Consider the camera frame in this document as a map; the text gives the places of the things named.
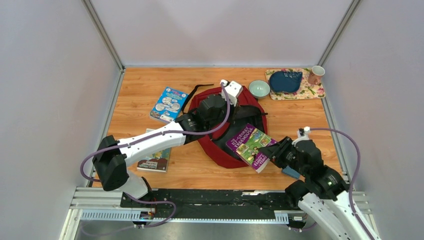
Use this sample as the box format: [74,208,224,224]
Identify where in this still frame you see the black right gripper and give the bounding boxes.
[257,136,308,177]

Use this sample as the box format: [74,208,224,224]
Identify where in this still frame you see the green yellow book underneath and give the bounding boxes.
[136,148,171,173]

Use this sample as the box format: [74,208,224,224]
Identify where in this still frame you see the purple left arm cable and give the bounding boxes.
[80,84,232,229]

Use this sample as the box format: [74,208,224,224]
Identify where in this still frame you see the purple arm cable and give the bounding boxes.
[80,84,232,229]
[288,127,377,240]

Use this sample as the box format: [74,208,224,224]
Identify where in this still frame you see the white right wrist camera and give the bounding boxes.
[292,126,311,146]

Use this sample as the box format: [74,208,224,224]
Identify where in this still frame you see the pale blue ceramic bowl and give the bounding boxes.
[248,79,271,99]

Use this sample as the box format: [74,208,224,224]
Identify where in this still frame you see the blue puzzle box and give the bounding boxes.
[149,86,188,124]

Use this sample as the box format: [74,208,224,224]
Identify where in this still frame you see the pink mug white inside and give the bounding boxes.
[307,65,326,85]

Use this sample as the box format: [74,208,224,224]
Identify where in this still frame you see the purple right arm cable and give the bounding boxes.
[288,127,377,240]

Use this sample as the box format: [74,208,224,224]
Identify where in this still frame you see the dark blue pencil pouch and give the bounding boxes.
[268,71,303,93]

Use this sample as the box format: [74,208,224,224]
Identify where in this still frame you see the teal blue wallet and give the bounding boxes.
[281,166,301,180]

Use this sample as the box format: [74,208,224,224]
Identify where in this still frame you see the red student backpack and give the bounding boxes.
[175,86,268,169]

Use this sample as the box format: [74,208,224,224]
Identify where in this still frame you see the floral rectangular tray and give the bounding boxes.
[265,68,326,101]

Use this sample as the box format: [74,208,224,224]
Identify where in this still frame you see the purple children's book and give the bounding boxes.
[226,123,277,173]

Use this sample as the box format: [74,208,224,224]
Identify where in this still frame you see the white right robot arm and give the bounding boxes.
[259,136,380,240]

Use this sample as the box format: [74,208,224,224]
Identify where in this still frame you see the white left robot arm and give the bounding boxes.
[92,93,237,208]

